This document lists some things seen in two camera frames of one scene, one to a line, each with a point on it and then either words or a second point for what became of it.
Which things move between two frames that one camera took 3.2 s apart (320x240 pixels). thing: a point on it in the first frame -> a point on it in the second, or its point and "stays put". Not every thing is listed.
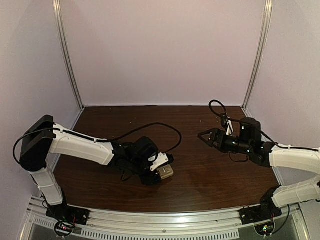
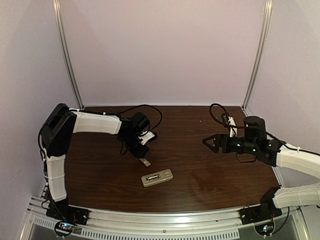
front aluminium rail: (224, 224) stays put
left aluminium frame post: (60, 20) stays put
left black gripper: (149, 179) -> (139, 152)
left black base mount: (67, 217) stays put
